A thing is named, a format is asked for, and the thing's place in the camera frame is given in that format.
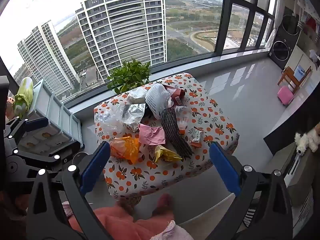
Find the pale blue shelf rack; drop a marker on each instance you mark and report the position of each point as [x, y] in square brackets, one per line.
[57, 110]

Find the white paper wrapper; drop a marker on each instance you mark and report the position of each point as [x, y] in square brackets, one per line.
[136, 95]

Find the white curtain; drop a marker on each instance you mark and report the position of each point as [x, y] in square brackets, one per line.
[275, 22]

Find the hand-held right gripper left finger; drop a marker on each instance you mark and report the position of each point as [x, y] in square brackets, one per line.
[96, 165]

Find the tall narrow apartment building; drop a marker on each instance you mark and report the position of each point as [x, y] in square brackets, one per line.
[46, 57]

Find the pink container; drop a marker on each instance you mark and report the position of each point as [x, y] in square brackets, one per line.
[285, 95]

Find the black dryer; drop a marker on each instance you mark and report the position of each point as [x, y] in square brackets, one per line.
[291, 25]

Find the dark window frame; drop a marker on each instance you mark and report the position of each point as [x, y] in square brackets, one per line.
[226, 17]

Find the black washing machine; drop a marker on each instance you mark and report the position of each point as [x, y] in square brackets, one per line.
[282, 50]

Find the black foam fruit net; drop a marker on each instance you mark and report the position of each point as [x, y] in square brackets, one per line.
[172, 132]

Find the small clear wrapper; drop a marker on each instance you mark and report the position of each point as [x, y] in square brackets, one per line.
[183, 124]

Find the silver foil bag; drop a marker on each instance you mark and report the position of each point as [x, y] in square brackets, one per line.
[133, 115]

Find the tall wide apartment building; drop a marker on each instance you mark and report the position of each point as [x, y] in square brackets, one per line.
[125, 27]

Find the orange white snack wrapper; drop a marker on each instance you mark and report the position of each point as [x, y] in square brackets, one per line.
[197, 137]

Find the white foam fruit net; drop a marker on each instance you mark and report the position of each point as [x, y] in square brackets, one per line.
[156, 97]

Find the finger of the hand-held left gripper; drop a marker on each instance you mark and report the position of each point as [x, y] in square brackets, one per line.
[63, 150]
[35, 124]

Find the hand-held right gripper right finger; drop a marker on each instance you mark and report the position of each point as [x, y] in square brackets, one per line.
[223, 167]

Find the red snack bag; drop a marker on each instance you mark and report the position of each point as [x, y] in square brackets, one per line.
[176, 95]

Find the person's pink fleece pants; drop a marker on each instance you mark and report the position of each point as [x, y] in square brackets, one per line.
[117, 222]

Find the beige plush toy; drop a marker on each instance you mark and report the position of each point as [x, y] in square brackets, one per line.
[9, 106]

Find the orange plastic bag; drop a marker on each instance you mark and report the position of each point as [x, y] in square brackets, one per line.
[125, 148]

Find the green potted plant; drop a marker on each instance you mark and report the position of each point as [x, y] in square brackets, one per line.
[127, 76]

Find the green plush toy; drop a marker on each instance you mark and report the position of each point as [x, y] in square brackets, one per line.
[23, 92]

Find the clear plastic bag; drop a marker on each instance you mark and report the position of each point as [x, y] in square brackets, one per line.
[107, 120]

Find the blue white box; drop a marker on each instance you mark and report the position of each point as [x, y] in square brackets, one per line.
[300, 72]

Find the white plush dog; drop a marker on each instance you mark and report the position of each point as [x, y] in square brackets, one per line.
[303, 140]

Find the table with orange-print tablecloth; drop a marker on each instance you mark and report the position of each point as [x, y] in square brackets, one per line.
[135, 172]

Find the pink paper sheet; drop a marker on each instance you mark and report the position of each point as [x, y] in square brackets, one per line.
[150, 133]

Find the wooden chair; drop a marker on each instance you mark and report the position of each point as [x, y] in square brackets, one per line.
[291, 76]

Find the yellow snack wrapper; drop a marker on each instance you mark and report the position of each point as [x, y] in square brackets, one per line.
[162, 153]

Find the cardboard box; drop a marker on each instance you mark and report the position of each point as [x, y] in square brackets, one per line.
[300, 182]

